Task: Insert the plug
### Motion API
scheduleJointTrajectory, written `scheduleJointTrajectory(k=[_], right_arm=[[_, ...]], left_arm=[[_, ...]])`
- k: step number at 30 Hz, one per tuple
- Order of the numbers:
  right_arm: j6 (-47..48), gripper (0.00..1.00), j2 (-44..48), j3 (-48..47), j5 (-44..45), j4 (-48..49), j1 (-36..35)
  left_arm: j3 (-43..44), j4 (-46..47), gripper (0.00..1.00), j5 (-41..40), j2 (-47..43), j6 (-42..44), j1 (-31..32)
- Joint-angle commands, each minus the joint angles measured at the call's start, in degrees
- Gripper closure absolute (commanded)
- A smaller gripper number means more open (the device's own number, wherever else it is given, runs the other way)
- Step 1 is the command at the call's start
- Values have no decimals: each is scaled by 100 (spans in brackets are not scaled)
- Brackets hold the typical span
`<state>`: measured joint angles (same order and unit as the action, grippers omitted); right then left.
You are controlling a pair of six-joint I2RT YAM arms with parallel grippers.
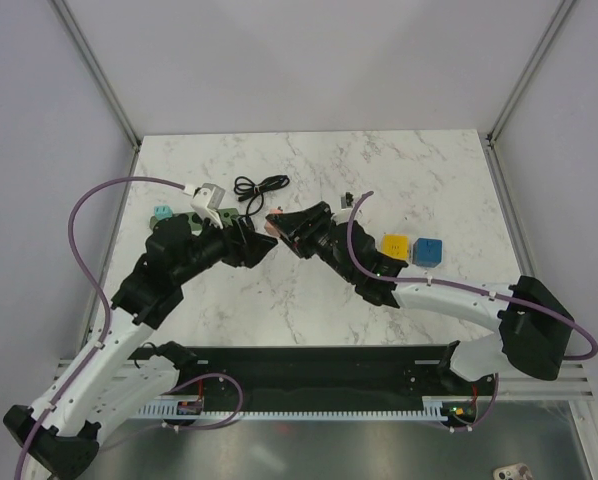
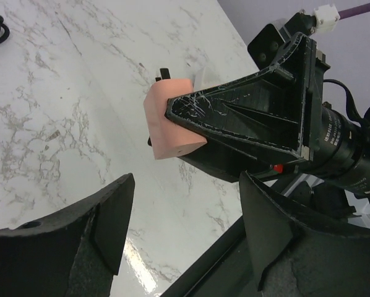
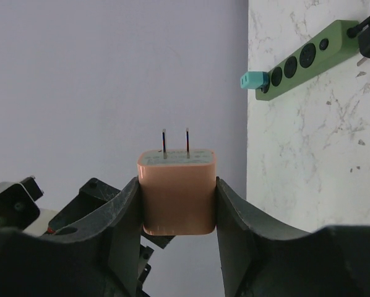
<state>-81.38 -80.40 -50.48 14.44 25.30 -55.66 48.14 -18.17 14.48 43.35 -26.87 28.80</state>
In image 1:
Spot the pink cube block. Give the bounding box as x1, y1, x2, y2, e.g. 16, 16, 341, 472
264, 209, 283, 238

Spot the yellow cube socket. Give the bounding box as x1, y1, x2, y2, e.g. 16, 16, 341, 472
381, 234, 410, 261

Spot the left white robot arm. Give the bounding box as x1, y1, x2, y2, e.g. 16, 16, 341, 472
3, 215, 278, 479

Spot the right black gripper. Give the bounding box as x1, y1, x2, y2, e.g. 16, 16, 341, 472
267, 201, 356, 283

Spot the white cable duct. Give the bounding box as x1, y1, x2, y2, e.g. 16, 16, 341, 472
131, 397, 476, 421

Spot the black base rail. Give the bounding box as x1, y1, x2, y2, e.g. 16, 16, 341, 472
128, 343, 530, 414

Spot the black coiled cable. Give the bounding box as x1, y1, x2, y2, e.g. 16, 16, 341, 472
233, 174, 290, 221

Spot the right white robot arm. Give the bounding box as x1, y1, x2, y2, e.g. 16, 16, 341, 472
266, 202, 574, 394

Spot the blue cube socket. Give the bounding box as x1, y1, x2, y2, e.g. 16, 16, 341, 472
412, 238, 443, 268

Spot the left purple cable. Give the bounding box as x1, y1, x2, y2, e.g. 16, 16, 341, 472
14, 178, 195, 480

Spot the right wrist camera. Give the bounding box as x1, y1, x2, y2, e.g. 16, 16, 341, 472
333, 192, 355, 223

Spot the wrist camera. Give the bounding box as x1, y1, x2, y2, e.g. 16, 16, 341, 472
333, 192, 355, 223
184, 182, 225, 229

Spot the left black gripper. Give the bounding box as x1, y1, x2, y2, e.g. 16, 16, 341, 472
173, 208, 277, 285

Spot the teal plug adapter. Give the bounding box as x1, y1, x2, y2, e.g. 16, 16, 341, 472
153, 205, 173, 221

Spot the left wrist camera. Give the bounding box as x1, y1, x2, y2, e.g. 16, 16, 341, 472
184, 182, 225, 229

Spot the green power strip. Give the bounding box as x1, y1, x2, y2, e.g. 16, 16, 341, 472
148, 207, 241, 234

